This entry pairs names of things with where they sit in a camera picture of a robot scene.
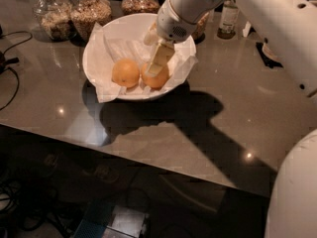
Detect glass cereal jar far left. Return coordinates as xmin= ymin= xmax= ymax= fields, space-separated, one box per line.
xmin=33 ymin=0 xmax=76 ymax=41

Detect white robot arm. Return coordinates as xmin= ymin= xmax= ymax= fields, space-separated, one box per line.
xmin=145 ymin=0 xmax=317 ymax=238

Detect white paper napkin liner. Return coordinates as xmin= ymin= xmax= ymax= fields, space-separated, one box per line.
xmin=84 ymin=22 xmax=199 ymax=104

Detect clear glass bottle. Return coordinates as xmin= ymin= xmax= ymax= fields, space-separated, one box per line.
xmin=217 ymin=0 xmax=240 ymax=40

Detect orange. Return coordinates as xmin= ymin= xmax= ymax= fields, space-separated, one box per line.
xmin=141 ymin=63 xmax=169 ymax=89
xmin=112 ymin=59 xmax=140 ymax=88

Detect white card stand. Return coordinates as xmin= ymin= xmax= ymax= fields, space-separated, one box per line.
xmin=242 ymin=21 xmax=252 ymax=38

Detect metal box on floor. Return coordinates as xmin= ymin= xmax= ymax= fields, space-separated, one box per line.
xmin=72 ymin=200 xmax=150 ymax=238

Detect white ceramic bowl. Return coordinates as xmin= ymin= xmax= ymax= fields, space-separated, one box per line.
xmin=82 ymin=13 xmax=197 ymax=101

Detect black cables on floor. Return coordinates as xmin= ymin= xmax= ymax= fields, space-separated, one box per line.
xmin=0 ymin=162 xmax=83 ymax=238

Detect glass cereal jar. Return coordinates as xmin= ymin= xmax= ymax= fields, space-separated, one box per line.
xmin=33 ymin=0 xmax=76 ymax=41
xmin=70 ymin=0 xmax=112 ymax=42
xmin=191 ymin=12 xmax=210 ymax=41
xmin=121 ymin=0 xmax=159 ymax=15

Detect black cable on table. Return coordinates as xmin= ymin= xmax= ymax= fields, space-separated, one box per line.
xmin=0 ymin=30 xmax=34 ymax=112

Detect stack of white plates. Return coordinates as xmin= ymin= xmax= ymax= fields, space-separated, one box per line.
xmin=262 ymin=43 xmax=279 ymax=62

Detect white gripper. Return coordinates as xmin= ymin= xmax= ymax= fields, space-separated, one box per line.
xmin=144 ymin=0 xmax=225 ymax=77

